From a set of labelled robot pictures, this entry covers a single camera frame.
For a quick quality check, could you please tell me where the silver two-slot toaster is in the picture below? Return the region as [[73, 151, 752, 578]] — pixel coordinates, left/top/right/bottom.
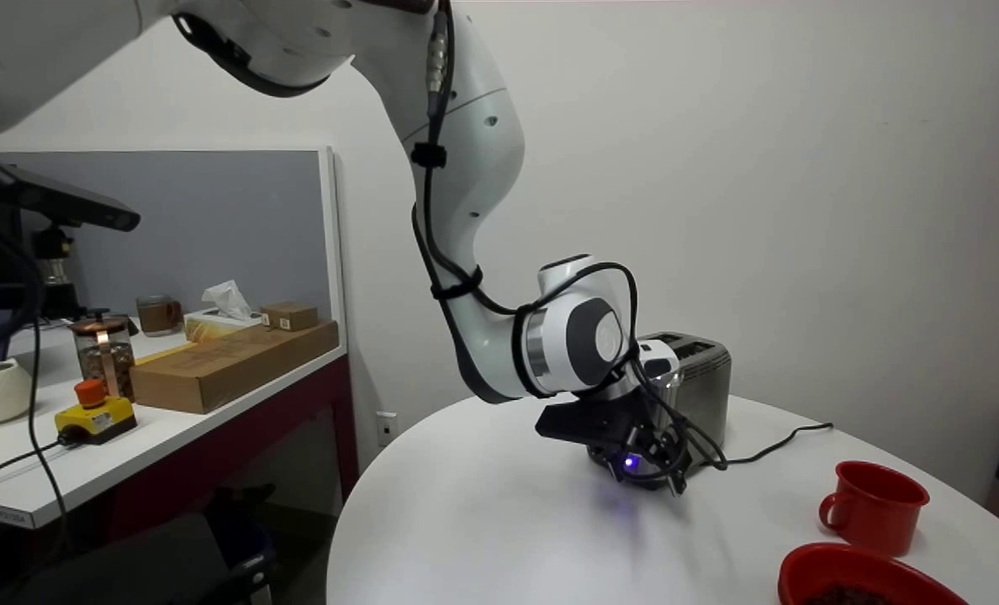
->
[[585, 329, 735, 493]]

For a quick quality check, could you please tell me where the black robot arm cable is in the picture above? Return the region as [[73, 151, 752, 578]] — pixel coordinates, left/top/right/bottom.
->
[[404, 0, 735, 477]]

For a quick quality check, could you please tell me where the black toaster power cord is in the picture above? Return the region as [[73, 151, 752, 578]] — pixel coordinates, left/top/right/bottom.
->
[[723, 418, 839, 471]]

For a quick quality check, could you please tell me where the flat brown cardboard box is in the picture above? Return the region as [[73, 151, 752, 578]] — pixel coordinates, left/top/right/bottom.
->
[[129, 318, 342, 418]]

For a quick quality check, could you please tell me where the small brown cardboard box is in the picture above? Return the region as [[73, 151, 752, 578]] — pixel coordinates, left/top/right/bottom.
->
[[258, 299, 322, 336], [134, 292, 184, 336]]

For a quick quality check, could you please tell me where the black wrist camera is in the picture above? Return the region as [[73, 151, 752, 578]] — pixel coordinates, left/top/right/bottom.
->
[[532, 392, 638, 449]]

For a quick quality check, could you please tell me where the white desk with red edge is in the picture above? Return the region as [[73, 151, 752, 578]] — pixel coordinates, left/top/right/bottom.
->
[[0, 329, 364, 545]]

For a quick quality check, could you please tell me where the yellow emergency stop button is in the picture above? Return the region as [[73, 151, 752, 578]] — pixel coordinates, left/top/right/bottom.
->
[[49, 375, 141, 449]]

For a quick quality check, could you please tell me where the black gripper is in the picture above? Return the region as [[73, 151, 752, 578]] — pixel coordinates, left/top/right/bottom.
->
[[581, 375, 707, 488]]

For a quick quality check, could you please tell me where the grey partition panel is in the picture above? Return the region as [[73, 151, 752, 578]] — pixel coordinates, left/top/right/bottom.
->
[[0, 142, 350, 363]]

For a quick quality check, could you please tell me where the tissue box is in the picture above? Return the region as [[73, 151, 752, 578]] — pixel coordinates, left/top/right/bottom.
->
[[180, 276, 268, 347]]

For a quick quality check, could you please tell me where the black desk cable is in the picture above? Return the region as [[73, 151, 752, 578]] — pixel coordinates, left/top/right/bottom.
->
[[0, 215, 78, 519]]

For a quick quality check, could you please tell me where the red plastic bowl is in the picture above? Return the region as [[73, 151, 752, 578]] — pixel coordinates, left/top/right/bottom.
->
[[775, 536, 972, 605]]

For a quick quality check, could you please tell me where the black camera on stand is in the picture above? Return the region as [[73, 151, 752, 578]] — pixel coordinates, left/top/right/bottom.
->
[[0, 154, 145, 329]]

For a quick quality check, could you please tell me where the red plastic cup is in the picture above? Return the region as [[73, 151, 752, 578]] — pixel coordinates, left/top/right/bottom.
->
[[817, 456, 934, 562]]

